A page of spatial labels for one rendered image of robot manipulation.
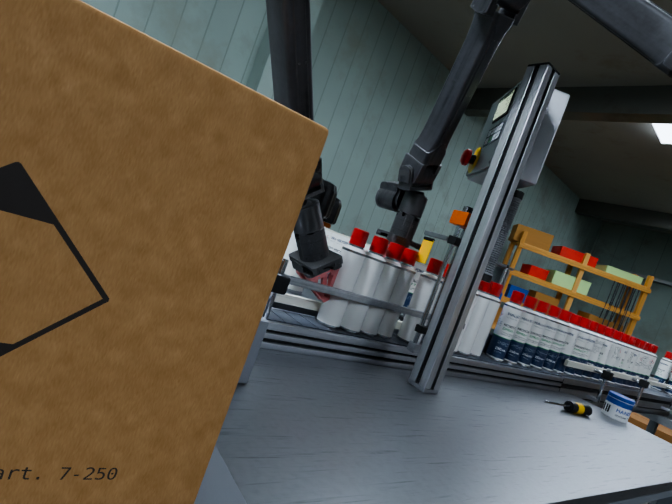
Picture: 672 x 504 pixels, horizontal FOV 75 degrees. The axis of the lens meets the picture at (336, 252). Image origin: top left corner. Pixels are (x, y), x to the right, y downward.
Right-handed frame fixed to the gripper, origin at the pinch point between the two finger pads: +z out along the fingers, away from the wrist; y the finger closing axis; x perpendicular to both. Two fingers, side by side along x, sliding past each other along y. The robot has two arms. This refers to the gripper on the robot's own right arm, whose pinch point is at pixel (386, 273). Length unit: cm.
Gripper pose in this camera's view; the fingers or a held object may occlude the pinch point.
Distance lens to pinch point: 103.9
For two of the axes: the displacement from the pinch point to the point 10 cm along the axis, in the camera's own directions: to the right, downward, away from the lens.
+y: -7.6, -2.5, -6.0
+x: 5.5, 2.6, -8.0
